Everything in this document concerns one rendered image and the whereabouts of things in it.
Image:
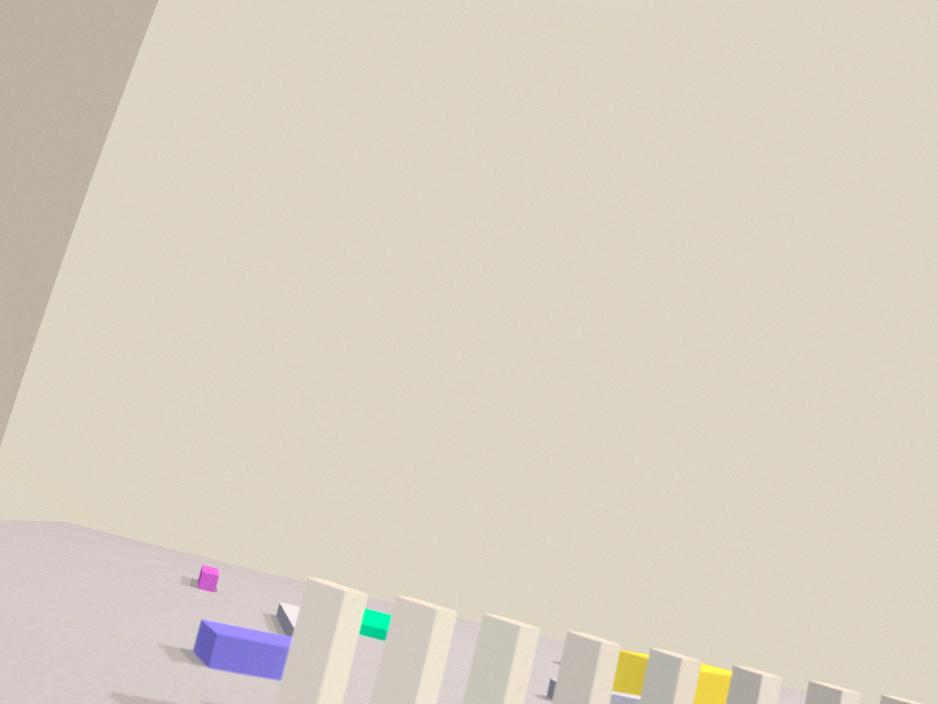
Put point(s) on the green flat block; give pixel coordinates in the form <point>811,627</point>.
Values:
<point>375,624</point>

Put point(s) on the purple rectangular block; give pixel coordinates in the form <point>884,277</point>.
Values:
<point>241,650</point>

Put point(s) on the small pink cube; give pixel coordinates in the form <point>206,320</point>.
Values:
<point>208,578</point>

